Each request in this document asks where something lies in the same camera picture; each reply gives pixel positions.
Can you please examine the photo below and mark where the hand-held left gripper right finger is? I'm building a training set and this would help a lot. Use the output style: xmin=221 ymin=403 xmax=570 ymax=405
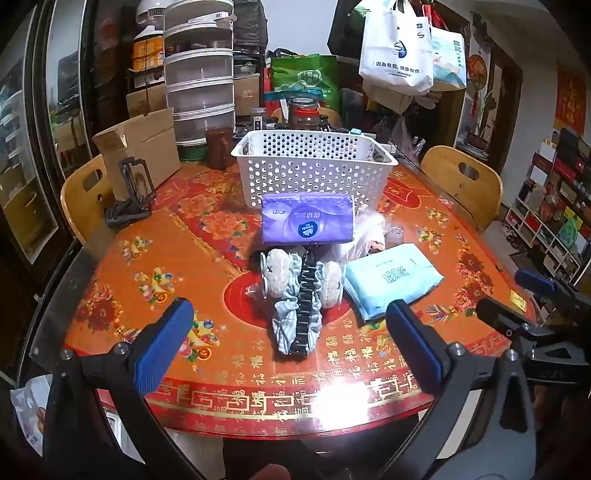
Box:
xmin=379 ymin=300 xmax=542 ymax=480

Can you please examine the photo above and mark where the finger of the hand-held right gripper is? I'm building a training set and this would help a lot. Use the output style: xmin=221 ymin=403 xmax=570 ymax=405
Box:
xmin=475 ymin=296 xmax=591 ymax=358
xmin=514 ymin=269 xmax=591 ymax=319

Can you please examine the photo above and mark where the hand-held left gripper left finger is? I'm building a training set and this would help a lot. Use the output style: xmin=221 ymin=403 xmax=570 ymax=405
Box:
xmin=44 ymin=298 xmax=227 ymax=480

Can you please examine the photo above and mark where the light blue wet wipes pack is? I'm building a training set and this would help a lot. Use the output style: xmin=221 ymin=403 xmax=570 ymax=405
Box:
xmin=344 ymin=244 xmax=445 ymax=322

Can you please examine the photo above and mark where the purple tissue pack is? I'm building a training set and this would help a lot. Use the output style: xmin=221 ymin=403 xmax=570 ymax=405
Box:
xmin=261 ymin=193 xmax=355 ymax=245

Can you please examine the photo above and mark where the white perforated plastic basket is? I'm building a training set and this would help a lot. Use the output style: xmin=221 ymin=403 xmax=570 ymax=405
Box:
xmin=231 ymin=130 xmax=399 ymax=210

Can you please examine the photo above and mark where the storage shelf with boxes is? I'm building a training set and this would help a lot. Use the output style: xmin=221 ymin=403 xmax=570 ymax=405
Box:
xmin=503 ymin=127 xmax=591 ymax=287

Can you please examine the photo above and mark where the red floral tablecloth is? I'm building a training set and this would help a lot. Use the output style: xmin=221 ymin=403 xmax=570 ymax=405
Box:
xmin=62 ymin=159 xmax=539 ymax=439

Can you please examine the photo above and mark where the white fluffy scrunchie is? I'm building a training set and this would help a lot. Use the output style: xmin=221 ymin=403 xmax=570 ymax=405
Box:
xmin=260 ymin=249 xmax=303 ymax=301
xmin=318 ymin=261 xmax=345 ymax=309

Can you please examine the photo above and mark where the blue striped scrunchie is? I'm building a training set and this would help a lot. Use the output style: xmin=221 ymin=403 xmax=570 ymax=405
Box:
xmin=271 ymin=295 xmax=324 ymax=347

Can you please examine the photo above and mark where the black folding stand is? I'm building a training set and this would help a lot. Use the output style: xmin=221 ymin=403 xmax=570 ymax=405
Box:
xmin=105 ymin=158 xmax=157 ymax=227

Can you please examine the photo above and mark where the white plastic bag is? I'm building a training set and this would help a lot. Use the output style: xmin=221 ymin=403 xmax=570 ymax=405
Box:
xmin=9 ymin=374 xmax=51 ymax=450

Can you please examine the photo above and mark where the open cardboard box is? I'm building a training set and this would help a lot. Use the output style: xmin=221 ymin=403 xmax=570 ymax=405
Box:
xmin=92 ymin=108 xmax=182 ymax=201

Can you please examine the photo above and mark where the clear hanging plastic bag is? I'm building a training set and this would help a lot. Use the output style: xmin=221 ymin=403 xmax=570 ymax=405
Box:
xmin=390 ymin=117 xmax=413 ymax=158

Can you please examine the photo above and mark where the brown cup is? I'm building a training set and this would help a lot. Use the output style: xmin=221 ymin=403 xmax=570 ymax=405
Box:
xmin=205 ymin=128 xmax=237 ymax=169

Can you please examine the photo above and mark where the light blue printed tote bag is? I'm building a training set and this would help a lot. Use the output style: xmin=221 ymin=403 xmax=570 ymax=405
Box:
xmin=429 ymin=25 xmax=468 ymax=92

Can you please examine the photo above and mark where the glass door cabinet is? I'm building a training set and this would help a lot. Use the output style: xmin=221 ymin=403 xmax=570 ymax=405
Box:
xmin=0 ymin=0 xmax=100 ymax=264

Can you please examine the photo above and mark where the glass jar with red lid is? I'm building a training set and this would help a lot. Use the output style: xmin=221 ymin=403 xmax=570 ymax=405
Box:
xmin=287 ymin=97 xmax=321 ymax=132

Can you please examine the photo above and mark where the small cardboard box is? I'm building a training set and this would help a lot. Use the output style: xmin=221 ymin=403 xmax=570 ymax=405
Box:
xmin=235 ymin=74 xmax=262 ymax=116

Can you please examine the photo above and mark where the stacked clear food cover tower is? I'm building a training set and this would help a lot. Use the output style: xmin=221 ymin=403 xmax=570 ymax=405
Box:
xmin=164 ymin=0 xmax=236 ymax=160

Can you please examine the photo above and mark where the white tote bag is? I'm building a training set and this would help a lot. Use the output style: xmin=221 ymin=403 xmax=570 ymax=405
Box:
xmin=359 ymin=0 xmax=435 ymax=96

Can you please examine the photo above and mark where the green shopping bag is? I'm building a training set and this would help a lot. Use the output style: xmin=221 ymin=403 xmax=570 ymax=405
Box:
xmin=270 ymin=54 xmax=340 ymax=114

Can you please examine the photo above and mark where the black hanging bag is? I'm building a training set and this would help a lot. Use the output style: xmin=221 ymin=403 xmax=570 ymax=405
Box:
xmin=328 ymin=0 xmax=370 ymax=58

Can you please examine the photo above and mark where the black mesh bag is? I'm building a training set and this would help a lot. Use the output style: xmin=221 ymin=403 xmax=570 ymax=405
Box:
xmin=233 ymin=0 xmax=269 ymax=56

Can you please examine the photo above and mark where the red wall poster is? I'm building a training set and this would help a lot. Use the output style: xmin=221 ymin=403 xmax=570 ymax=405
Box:
xmin=554 ymin=69 xmax=587 ymax=134

